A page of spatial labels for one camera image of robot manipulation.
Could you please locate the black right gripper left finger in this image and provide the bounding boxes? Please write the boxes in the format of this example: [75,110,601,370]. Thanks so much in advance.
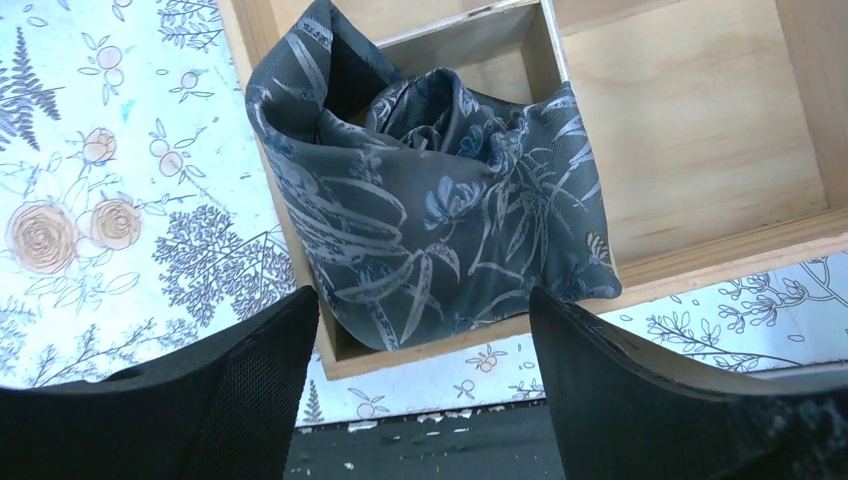
[1,287,319,479]

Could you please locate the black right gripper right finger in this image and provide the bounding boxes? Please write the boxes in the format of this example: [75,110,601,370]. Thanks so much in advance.
[529,287,847,479]

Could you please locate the grey leaf pattern tie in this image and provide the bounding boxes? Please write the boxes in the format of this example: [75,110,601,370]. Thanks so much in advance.
[245,1,622,351]

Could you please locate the floral tablecloth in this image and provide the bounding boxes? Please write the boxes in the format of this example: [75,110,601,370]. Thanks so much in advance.
[0,0,848,429]

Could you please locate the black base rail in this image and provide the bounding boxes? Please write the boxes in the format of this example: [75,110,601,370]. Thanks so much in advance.
[284,401,565,480]

